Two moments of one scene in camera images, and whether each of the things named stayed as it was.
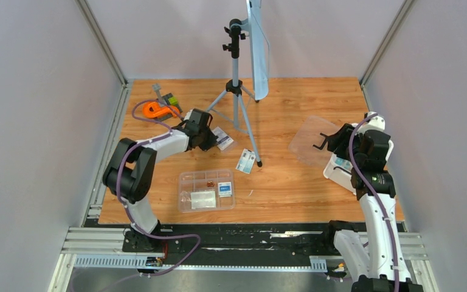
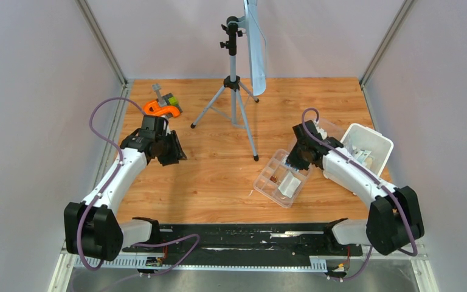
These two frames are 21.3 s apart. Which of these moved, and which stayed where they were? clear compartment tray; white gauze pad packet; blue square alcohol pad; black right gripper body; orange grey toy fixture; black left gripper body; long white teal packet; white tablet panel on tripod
Moved: black right gripper body; blue square alcohol pad; black left gripper body; clear compartment tray; white gauze pad packet; long white teal packet
Stayed: white tablet panel on tripod; orange grey toy fixture
